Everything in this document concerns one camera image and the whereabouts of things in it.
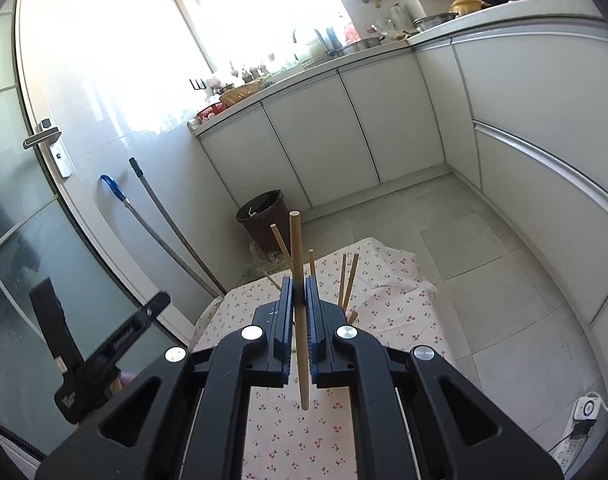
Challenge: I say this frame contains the wicker basket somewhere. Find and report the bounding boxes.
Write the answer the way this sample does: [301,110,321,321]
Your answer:
[218,79,263,107]

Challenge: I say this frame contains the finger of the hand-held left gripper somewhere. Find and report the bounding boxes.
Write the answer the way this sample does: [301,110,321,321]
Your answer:
[83,292,171,366]
[28,278,83,374]

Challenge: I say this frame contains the white kitchen cabinets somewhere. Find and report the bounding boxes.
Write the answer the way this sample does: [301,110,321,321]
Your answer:
[188,0,608,327]

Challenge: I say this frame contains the clear plastic bag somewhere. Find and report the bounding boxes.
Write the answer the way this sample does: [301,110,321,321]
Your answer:
[243,239,290,281]

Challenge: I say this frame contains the yellow pot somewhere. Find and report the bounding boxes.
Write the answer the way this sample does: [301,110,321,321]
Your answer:
[449,0,488,19]

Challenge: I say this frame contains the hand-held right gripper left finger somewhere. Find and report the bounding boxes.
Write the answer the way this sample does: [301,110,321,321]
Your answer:
[34,276,296,480]

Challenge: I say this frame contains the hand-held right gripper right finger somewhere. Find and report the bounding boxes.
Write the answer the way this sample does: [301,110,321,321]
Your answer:
[303,276,565,480]

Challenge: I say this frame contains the cherry print tablecloth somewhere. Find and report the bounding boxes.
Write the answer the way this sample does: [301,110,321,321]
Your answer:
[189,237,458,480]

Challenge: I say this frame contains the kitchen window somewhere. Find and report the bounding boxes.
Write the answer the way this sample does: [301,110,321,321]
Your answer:
[171,0,346,72]

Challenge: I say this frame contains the black charger plug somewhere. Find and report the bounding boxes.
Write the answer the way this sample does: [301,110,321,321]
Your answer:
[571,417,598,439]

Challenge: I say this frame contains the grey metal mop handle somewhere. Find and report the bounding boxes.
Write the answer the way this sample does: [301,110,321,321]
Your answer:
[128,157,228,295]

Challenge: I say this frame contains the black power cable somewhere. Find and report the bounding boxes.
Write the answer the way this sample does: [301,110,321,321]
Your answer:
[548,432,575,456]

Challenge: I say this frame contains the metal door handle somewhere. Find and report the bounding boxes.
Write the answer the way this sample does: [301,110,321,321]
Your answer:
[22,118,73,179]

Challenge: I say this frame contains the black tether cable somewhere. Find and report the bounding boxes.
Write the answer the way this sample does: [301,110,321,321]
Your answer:
[0,411,51,462]

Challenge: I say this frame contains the blue-tipped metal mop handle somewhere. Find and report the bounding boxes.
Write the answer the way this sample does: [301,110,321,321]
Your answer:
[100,174,226,297]

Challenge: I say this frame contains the white power strip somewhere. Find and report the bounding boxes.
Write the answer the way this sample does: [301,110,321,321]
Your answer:
[553,395,606,467]

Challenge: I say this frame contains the metal faucet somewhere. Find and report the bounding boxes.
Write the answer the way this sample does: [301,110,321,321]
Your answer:
[311,27,335,59]

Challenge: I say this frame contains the steel basin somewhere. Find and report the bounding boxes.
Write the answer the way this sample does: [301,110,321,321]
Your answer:
[333,34,388,59]

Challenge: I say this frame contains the steel pot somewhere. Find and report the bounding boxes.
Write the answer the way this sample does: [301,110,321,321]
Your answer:
[412,9,460,34]

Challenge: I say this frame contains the dark brown trash bin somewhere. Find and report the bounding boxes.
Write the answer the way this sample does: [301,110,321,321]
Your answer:
[235,189,291,255]

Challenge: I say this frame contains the frosted glass door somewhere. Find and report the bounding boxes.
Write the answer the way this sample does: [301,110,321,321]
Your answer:
[0,0,226,461]

